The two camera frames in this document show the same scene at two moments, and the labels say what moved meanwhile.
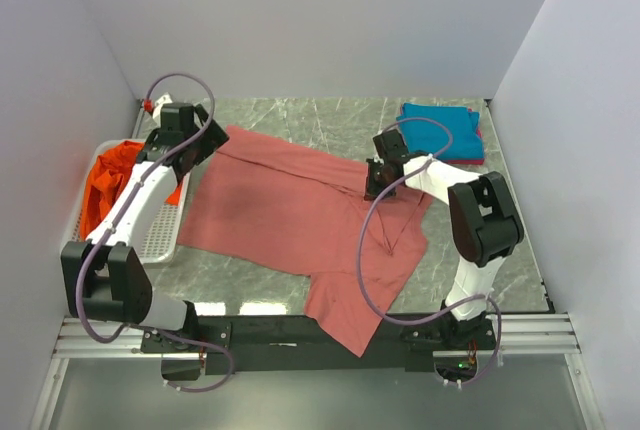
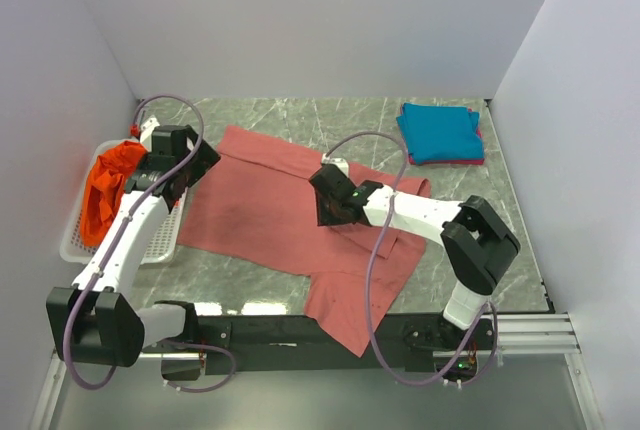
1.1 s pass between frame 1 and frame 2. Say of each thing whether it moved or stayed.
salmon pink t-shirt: stayed
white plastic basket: stayed
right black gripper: moved
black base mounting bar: stayed
